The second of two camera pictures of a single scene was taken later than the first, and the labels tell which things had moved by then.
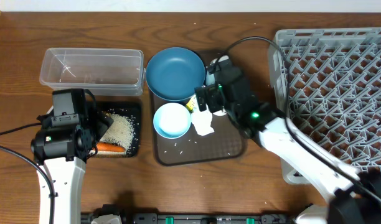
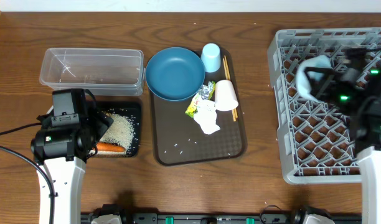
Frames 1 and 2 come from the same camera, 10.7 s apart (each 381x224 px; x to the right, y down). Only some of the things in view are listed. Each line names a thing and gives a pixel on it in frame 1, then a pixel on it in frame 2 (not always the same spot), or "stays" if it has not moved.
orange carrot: [109, 147] stays
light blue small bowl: [172, 121] to [317, 61]
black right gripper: [213, 95] to [329, 81]
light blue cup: [210, 78] to [210, 56]
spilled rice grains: [121, 132] stays
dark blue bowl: [173, 73] stays
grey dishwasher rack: [333, 83] stays
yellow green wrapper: [191, 104] stays
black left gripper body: [98, 122] stays
